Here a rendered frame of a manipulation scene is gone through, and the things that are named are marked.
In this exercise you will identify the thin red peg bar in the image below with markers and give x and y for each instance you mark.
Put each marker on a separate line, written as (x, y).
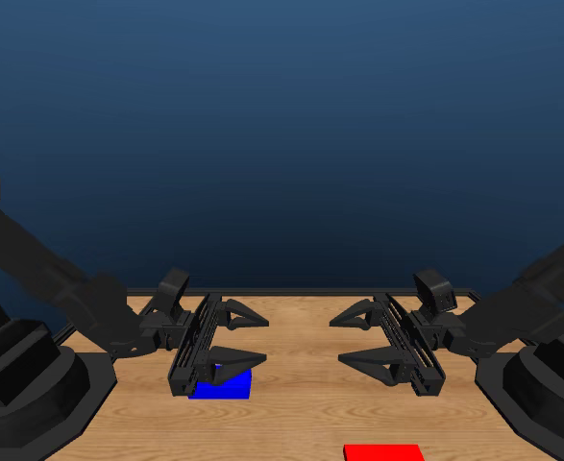
(382, 453)

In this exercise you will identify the blue hollow socket block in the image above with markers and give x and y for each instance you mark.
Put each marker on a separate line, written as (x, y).
(236, 389)

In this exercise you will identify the black table frame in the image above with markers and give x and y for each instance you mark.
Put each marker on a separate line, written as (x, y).
(310, 291)

